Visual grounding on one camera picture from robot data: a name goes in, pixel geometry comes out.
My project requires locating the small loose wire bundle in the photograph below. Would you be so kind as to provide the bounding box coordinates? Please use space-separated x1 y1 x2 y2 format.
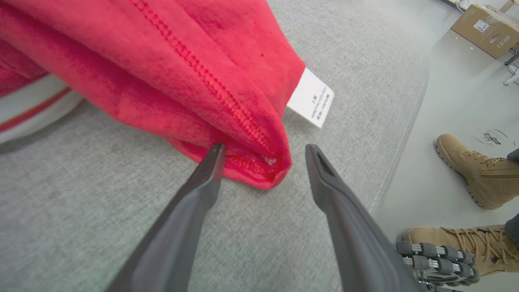
476 129 509 146

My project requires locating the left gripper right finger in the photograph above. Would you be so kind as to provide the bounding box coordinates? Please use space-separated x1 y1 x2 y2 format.
305 143 428 292

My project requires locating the red white basketball jersey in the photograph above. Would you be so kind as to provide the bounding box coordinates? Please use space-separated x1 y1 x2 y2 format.
0 0 335 190

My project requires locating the tan lace-up boot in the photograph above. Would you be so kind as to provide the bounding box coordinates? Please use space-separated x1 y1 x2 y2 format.
436 134 519 210
403 224 519 277

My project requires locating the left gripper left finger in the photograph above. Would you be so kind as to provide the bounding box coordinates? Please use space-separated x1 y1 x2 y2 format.
105 142 227 292

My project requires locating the metal furniture leg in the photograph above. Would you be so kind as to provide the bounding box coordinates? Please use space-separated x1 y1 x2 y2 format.
503 51 519 86

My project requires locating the grey fabric sofa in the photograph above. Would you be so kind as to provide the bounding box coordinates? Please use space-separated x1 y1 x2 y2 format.
0 0 430 292

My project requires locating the brown cardboard box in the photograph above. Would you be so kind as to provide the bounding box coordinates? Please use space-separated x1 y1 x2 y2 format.
451 4 519 60

